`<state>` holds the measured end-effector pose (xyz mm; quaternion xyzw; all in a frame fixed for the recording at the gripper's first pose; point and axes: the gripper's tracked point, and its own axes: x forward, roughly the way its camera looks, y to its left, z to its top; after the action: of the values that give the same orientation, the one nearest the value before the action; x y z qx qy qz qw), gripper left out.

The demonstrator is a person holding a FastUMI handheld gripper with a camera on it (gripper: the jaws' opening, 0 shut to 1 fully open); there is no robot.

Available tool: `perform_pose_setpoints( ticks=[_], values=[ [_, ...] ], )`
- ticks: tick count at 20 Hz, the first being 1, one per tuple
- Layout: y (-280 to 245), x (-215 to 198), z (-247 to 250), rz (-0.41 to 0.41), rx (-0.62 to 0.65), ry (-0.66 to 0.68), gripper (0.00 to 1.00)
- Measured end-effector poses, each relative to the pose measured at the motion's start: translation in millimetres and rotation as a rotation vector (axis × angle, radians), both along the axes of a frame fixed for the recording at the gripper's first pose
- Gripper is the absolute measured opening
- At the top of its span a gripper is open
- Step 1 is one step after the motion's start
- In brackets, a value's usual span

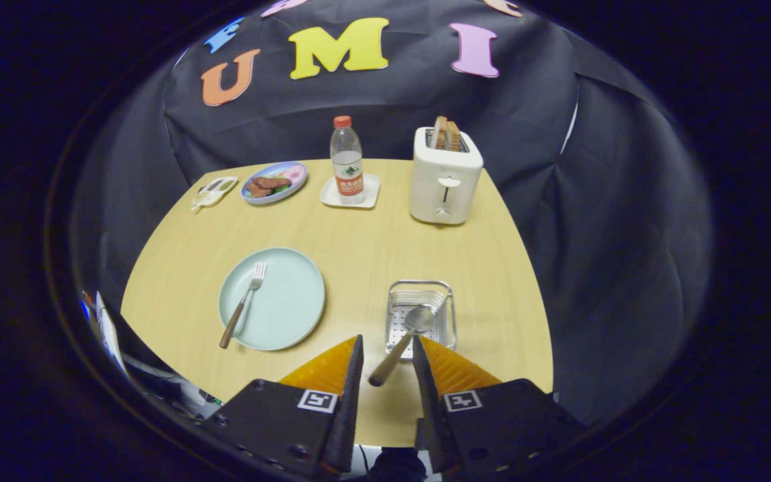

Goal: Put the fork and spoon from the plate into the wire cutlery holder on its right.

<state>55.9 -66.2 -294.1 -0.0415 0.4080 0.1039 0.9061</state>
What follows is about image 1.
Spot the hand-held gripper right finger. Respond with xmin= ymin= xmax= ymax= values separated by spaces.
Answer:
xmin=412 ymin=335 xmax=587 ymax=479

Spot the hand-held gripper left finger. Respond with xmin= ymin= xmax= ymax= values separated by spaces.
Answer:
xmin=199 ymin=335 xmax=365 ymax=479

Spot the spoon with wooden handle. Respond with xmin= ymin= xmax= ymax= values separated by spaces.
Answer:
xmin=368 ymin=305 xmax=436 ymax=388

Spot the fork with wooden handle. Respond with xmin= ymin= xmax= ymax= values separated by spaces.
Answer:
xmin=219 ymin=262 xmax=268 ymax=349

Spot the light green plate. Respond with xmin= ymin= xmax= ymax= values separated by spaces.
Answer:
xmin=218 ymin=247 xmax=327 ymax=351

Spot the white square coaster tray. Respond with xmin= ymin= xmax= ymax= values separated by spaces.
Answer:
xmin=320 ymin=173 xmax=381 ymax=210

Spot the white toaster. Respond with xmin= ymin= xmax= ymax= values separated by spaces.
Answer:
xmin=409 ymin=126 xmax=485 ymax=226

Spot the blue plate with food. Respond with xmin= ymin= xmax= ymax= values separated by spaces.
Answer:
xmin=241 ymin=161 xmax=308 ymax=205

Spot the clear water bottle red cap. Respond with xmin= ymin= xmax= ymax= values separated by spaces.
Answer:
xmin=329 ymin=115 xmax=366 ymax=206

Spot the white divided sauce dish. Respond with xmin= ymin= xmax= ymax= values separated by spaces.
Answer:
xmin=190 ymin=176 xmax=240 ymax=214

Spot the metal wire drain basket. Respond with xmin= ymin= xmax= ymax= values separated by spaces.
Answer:
xmin=385 ymin=280 xmax=458 ymax=355

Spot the white box with cables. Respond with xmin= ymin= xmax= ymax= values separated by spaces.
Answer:
xmin=178 ymin=380 xmax=224 ymax=421

